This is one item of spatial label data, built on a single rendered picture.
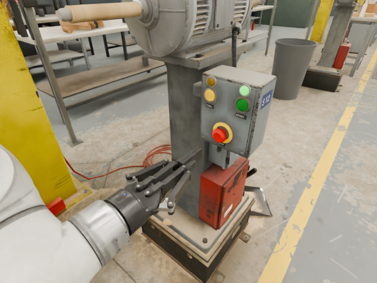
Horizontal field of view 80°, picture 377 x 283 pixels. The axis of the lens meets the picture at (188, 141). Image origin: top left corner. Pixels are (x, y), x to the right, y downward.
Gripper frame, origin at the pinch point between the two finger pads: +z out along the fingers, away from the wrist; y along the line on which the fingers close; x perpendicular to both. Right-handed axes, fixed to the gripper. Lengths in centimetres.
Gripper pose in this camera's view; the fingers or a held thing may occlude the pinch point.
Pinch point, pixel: (190, 159)
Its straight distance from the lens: 51.2
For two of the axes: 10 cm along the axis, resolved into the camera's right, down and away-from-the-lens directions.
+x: -0.1, -8.3, -5.6
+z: 6.3, -4.4, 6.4
